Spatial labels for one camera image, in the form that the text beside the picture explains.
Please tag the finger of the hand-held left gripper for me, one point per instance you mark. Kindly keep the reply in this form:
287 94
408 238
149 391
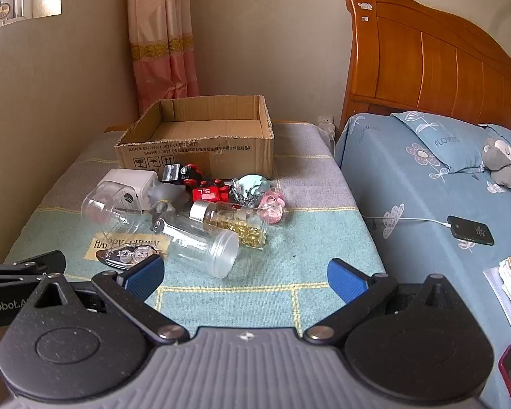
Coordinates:
25 264

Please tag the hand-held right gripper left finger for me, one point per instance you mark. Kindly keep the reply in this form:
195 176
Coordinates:
147 270

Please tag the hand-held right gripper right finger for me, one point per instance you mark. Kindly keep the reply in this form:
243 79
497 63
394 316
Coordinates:
345 279

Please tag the clear plastic jar frosted lid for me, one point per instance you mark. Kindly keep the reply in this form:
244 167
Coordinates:
196 243

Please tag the clear glass jar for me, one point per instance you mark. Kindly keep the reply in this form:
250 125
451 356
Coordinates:
102 206

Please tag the grey toy figure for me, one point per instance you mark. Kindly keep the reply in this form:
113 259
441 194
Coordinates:
166 194

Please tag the white plastic device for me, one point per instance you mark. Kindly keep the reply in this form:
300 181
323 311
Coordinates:
127 183

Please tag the glass bottle of yellow beads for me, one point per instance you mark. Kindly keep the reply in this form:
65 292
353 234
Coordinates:
238 226

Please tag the cardboard box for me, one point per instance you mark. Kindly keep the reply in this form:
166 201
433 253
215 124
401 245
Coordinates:
221 153

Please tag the correction tape dispenser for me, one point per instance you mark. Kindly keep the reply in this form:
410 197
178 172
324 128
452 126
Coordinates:
123 255

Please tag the red toy truck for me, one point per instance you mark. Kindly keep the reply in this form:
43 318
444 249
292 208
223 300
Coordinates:
208 194

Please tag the pink toy figure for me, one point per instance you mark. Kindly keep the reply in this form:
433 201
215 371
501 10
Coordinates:
271 208

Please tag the blue flowered bed sheet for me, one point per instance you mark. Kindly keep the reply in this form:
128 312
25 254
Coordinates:
409 196

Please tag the black and red toy vehicle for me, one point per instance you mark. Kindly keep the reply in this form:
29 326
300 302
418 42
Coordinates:
189 172

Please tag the round teal mirror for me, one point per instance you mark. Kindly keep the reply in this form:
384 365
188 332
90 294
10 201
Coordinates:
255 181

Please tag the black power bank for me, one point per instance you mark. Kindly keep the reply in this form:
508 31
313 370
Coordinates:
470 230

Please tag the white charger plug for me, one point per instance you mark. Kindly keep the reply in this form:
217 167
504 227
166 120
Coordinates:
327 130

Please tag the grey plush toy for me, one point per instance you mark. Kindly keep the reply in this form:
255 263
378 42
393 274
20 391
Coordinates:
500 162

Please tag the pink curtain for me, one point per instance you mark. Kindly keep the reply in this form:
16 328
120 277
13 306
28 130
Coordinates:
162 42

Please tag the wooden headboard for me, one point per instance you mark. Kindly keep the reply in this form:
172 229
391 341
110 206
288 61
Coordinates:
430 59

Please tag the white cartoon sticker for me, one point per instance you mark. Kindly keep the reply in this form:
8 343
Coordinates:
365 6

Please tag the white wall socket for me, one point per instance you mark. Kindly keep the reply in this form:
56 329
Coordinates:
326 118

